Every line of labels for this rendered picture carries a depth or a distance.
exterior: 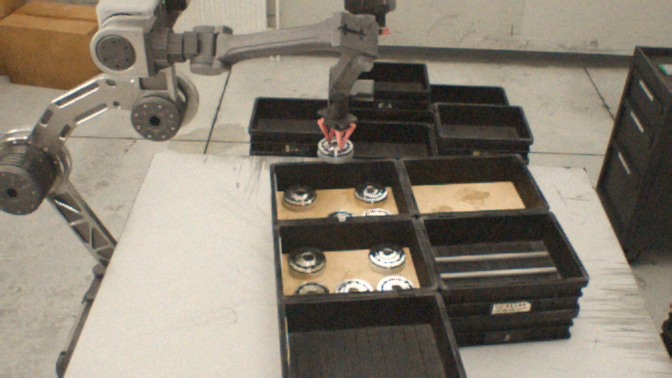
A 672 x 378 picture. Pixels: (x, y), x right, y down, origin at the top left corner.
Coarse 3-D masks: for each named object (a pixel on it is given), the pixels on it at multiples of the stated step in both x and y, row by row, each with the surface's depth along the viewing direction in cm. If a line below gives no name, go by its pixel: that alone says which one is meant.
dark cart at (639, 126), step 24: (648, 48) 312; (648, 72) 298; (624, 96) 324; (648, 96) 297; (624, 120) 327; (648, 120) 301; (624, 144) 326; (648, 144) 297; (624, 168) 322; (648, 168) 296; (600, 192) 350; (624, 192) 324; (648, 192) 304; (624, 216) 323; (648, 216) 311; (624, 240) 318; (648, 240) 318
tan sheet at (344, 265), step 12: (324, 252) 206; (336, 252) 206; (348, 252) 206; (360, 252) 207; (408, 252) 207; (336, 264) 202; (348, 264) 202; (360, 264) 202; (408, 264) 203; (288, 276) 198; (324, 276) 198; (336, 276) 198; (348, 276) 198; (360, 276) 198; (372, 276) 199; (384, 276) 199; (396, 276) 199; (408, 276) 199; (288, 288) 194; (372, 288) 195
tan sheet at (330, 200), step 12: (276, 192) 229; (324, 192) 230; (336, 192) 230; (348, 192) 230; (324, 204) 224; (336, 204) 225; (348, 204) 225; (288, 216) 219; (300, 216) 219; (312, 216) 219; (324, 216) 220
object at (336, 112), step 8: (328, 104) 205; (336, 104) 203; (344, 104) 204; (320, 112) 209; (328, 112) 207; (336, 112) 205; (344, 112) 206; (336, 120) 206; (344, 120) 206; (352, 120) 206
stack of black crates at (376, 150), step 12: (360, 132) 337; (372, 132) 337; (384, 132) 337; (396, 132) 336; (408, 132) 336; (420, 132) 336; (432, 132) 328; (360, 144) 338; (372, 144) 338; (384, 144) 338; (396, 144) 339; (408, 144) 339; (420, 144) 339; (432, 144) 320; (360, 156) 311; (372, 156) 311; (384, 156) 311; (396, 156) 311; (408, 156) 311; (420, 156) 331; (432, 156) 314
